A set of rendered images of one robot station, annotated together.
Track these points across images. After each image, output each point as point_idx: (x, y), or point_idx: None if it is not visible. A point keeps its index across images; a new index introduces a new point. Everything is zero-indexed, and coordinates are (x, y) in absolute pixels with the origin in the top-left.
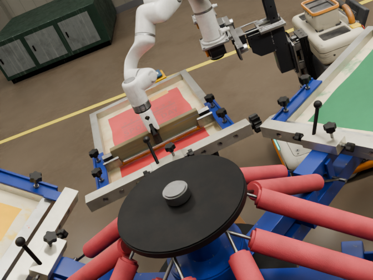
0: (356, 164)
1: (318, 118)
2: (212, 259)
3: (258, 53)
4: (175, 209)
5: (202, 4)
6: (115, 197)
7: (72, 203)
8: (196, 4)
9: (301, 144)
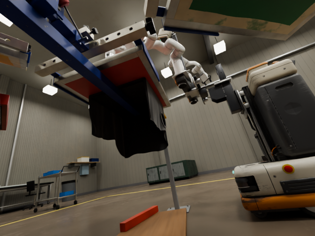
0: None
1: (198, 0)
2: None
3: (214, 98)
4: None
5: (176, 58)
6: (48, 64)
7: (16, 41)
8: (173, 59)
9: None
